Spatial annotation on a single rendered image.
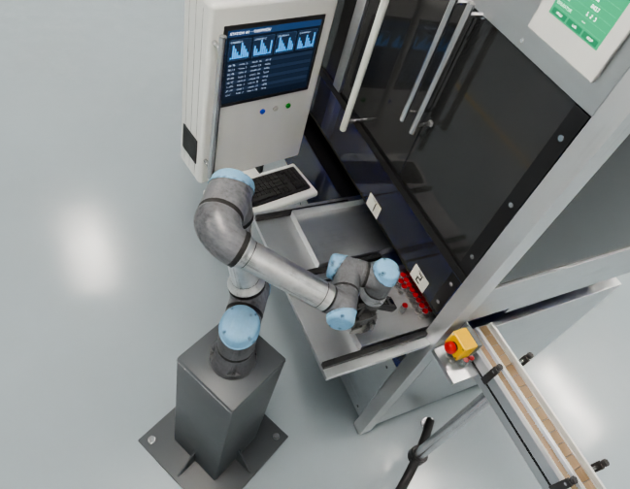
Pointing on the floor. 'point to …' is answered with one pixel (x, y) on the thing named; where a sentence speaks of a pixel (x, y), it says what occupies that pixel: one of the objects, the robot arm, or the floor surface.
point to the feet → (414, 454)
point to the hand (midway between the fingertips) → (358, 329)
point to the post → (521, 232)
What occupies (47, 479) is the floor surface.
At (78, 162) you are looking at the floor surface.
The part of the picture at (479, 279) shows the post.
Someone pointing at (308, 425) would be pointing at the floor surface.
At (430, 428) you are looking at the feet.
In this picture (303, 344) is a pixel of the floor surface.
